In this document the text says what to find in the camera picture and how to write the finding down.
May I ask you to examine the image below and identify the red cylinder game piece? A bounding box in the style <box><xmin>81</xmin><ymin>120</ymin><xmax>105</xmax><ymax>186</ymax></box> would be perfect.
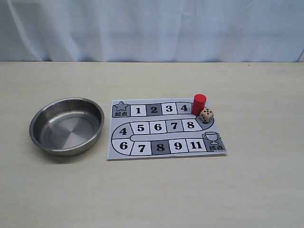
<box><xmin>192</xmin><ymin>94</ymin><xmax>207</xmax><ymax>116</ymax></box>

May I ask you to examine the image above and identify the beige wooden die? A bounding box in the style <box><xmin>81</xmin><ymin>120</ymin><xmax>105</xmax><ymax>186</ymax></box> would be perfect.
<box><xmin>199</xmin><ymin>107</ymin><xmax>214</xmax><ymax>123</ymax></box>

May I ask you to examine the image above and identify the printed game board sheet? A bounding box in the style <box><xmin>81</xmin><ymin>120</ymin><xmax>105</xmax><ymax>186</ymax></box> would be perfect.
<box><xmin>107</xmin><ymin>98</ymin><xmax>227</xmax><ymax>161</ymax></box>

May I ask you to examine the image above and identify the round stainless steel bowl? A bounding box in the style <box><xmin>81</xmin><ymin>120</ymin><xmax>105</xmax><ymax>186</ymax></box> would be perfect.
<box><xmin>29</xmin><ymin>97</ymin><xmax>105</xmax><ymax>157</ymax></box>

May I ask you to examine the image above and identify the white backdrop curtain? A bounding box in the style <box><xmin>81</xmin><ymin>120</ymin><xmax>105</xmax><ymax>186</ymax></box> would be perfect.
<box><xmin>0</xmin><ymin>0</ymin><xmax>304</xmax><ymax>62</ymax></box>

